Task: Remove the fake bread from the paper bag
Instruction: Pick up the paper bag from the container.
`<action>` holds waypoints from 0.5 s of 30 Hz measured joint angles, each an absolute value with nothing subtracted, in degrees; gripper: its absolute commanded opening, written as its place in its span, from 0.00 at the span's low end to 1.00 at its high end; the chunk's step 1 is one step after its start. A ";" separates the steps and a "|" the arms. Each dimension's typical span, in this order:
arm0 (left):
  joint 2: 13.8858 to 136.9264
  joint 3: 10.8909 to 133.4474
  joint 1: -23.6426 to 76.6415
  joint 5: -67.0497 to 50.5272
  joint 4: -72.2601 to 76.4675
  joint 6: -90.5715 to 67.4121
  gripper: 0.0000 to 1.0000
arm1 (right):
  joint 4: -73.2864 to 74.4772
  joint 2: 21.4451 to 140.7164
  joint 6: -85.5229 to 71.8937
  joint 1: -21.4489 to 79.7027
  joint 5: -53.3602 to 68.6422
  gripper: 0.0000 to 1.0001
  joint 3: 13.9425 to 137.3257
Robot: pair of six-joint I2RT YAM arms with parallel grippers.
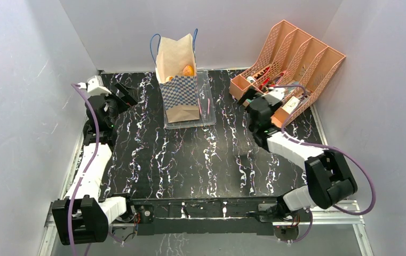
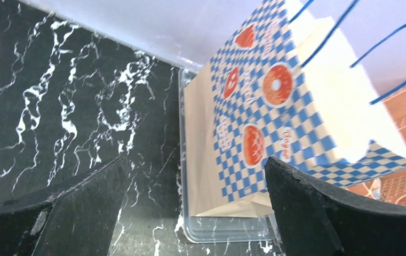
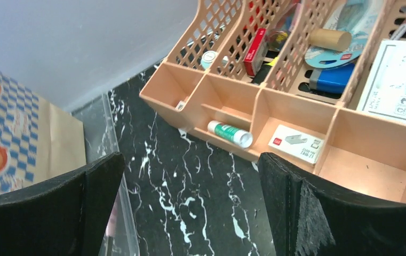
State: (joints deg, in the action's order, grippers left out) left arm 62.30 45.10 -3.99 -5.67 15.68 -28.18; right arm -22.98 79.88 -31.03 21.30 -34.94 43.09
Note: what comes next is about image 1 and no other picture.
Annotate pink metal tongs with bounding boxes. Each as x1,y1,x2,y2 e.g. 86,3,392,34
198,99,211,116

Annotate pink file organizer rack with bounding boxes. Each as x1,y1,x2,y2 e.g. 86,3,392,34
229,20,346,127

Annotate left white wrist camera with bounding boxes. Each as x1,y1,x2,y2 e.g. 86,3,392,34
86,75,112,96

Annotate stationery items in rack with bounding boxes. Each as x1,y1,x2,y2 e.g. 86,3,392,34
237,71,310,113

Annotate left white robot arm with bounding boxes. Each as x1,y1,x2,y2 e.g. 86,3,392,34
51,82,138,245

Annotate clear plastic tray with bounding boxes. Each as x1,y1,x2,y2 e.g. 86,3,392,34
164,70,216,130

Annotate round orange fake bun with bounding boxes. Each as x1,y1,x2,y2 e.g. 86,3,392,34
182,65,195,76

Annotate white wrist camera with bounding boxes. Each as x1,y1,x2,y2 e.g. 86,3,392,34
86,75,112,96
263,88,286,105

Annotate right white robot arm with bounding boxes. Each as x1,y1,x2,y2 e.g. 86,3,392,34
238,87,357,221

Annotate brown checkered paper bag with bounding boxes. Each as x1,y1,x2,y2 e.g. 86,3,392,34
151,29,200,123

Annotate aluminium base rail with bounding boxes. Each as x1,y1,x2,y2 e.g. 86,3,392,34
38,199,375,256

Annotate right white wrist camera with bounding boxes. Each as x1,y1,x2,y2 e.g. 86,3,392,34
263,88,286,105

